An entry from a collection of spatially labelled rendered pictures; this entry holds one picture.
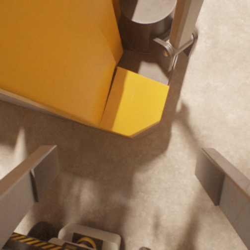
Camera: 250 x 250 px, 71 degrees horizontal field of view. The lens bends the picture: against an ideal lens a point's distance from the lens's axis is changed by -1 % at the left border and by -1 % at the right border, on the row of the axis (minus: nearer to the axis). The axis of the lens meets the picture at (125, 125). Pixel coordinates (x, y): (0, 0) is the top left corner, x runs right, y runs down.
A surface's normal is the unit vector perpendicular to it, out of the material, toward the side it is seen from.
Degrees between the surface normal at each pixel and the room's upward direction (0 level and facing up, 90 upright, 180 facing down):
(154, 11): 0
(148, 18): 0
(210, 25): 0
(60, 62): 74
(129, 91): 22
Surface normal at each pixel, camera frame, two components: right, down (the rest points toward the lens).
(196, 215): -0.13, -0.13
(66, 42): 0.88, 0.22
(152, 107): 0.23, -0.03
